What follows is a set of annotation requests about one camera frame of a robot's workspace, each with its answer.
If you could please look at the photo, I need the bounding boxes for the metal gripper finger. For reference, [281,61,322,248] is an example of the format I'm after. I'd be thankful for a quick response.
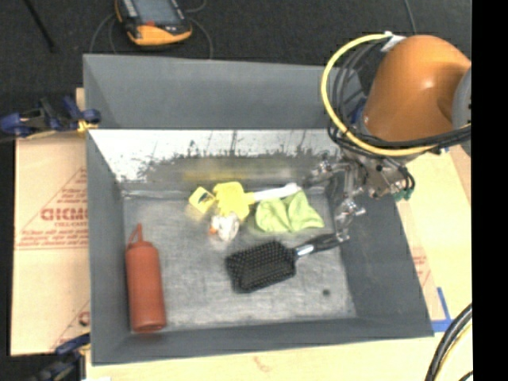
[303,160,341,188]
[333,196,368,242]

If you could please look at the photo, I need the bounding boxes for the green cloth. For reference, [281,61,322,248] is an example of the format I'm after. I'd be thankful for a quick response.
[253,192,325,234]

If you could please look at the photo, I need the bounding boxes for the black hairbrush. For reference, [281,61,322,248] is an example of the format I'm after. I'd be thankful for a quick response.
[225,232,344,294]

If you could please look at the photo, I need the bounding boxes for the white toy duck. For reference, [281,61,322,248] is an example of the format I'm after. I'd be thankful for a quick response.
[207,212,241,243]

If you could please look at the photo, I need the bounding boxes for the small yellow tag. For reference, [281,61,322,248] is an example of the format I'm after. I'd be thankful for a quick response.
[187,186,217,214]

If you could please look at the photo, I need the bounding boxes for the grey metal bin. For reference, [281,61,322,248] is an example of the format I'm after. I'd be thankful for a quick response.
[82,53,434,365]

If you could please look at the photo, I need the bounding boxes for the red squeeze bottle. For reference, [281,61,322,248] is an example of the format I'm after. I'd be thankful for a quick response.
[125,223,167,333]

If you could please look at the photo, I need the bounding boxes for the brown cardboard board, red print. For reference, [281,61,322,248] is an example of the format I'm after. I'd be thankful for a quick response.
[10,87,448,356]

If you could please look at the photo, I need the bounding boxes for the yellow brush with white handle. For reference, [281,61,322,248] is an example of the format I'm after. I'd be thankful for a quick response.
[212,181,302,221]

